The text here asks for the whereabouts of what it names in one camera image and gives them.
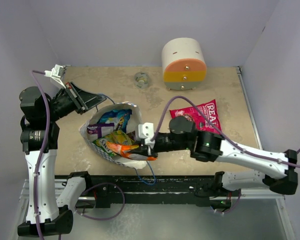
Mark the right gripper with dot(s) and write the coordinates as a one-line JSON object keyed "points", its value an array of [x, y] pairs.
{"points": [[145, 152]]}

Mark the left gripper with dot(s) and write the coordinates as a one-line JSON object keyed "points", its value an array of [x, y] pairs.
{"points": [[87, 96]]}

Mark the orange snack packet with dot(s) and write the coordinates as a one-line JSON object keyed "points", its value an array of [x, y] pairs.
{"points": [[136, 152]]}

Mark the green Fox's candy bag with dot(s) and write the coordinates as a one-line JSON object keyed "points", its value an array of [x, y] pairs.
{"points": [[116, 137]]}

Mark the checkered paper bag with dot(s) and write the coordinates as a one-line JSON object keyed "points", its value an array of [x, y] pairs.
{"points": [[135, 120]]}

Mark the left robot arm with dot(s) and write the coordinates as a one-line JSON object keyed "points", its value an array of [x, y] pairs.
{"points": [[48, 214]]}

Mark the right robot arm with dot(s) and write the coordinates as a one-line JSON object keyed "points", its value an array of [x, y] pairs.
{"points": [[274, 170]]}

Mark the blue snack bag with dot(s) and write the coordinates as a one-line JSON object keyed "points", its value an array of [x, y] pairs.
{"points": [[119, 118]]}

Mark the purple snack packet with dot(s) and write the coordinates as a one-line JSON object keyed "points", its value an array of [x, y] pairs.
{"points": [[99, 130]]}

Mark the white mini drawer cabinet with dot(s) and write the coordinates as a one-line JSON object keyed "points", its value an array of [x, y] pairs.
{"points": [[183, 64]]}

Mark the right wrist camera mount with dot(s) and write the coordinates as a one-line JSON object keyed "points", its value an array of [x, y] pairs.
{"points": [[145, 132]]}

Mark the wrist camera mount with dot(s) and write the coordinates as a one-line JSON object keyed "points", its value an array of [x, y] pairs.
{"points": [[145, 132], [56, 75]]}

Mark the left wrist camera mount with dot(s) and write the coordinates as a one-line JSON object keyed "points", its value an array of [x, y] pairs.
{"points": [[56, 75]]}

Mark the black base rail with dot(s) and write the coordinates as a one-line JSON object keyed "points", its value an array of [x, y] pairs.
{"points": [[105, 190]]}

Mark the aluminium frame rail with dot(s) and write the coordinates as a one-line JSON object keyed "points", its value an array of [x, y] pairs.
{"points": [[46, 192]]}

